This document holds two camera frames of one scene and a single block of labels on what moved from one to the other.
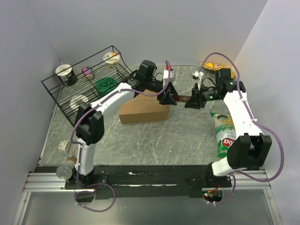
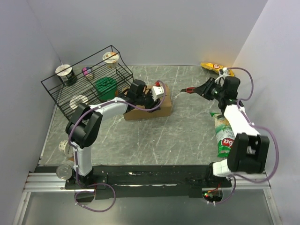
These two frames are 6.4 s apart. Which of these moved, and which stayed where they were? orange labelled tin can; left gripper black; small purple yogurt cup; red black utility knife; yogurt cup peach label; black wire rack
Moved: red black utility knife; left gripper black
Stayed: black wire rack; small purple yogurt cup; yogurt cup peach label; orange labelled tin can
